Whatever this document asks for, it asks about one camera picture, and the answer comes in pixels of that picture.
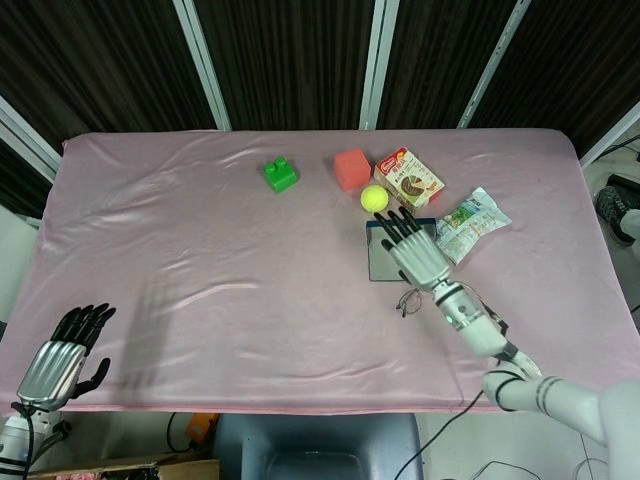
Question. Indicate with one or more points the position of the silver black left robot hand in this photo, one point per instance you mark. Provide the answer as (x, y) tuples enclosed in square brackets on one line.
[(50, 370)]

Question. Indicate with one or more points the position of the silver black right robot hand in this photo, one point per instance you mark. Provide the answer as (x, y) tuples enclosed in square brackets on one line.
[(420, 260)]

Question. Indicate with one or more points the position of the blue box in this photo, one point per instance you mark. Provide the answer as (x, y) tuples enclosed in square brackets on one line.
[(380, 262)]

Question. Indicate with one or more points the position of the black wire-frame eyeglasses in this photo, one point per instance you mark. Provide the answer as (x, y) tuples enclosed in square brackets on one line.
[(411, 301)]

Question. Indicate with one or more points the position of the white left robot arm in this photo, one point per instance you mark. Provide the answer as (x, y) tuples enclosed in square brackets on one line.
[(12, 435)]

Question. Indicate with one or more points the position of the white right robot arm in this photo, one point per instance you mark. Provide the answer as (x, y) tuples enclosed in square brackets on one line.
[(480, 330)]

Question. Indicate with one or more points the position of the pale green snack bag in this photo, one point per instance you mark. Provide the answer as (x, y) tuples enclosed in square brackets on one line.
[(472, 225)]

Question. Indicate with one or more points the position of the yellow tennis ball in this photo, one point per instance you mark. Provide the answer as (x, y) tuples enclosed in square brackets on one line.
[(375, 199)]

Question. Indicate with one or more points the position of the red biscuit box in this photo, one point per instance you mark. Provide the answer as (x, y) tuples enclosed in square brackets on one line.
[(410, 180)]

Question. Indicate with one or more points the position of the red foam cube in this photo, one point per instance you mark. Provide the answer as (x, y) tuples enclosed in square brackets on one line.
[(352, 170)]

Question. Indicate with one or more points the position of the brown cardboard box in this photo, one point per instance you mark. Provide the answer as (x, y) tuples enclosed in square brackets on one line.
[(125, 467)]

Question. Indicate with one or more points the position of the orange device under table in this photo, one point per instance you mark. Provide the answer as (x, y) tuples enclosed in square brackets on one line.
[(200, 427)]

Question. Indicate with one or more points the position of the green toy building brick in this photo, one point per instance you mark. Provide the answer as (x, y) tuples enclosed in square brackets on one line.
[(280, 177)]

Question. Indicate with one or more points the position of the pink tablecloth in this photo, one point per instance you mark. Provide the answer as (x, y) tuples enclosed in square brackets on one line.
[(200, 250)]

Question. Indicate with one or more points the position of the dark knit sneaker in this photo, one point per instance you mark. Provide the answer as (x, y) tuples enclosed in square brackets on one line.
[(611, 205)]

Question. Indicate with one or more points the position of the blue grey chair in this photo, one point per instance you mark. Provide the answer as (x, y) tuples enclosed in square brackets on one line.
[(320, 450)]

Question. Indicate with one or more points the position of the white partition post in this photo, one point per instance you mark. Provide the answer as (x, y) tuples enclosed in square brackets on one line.
[(379, 65), (612, 132), (202, 65), (30, 145), (492, 65)]

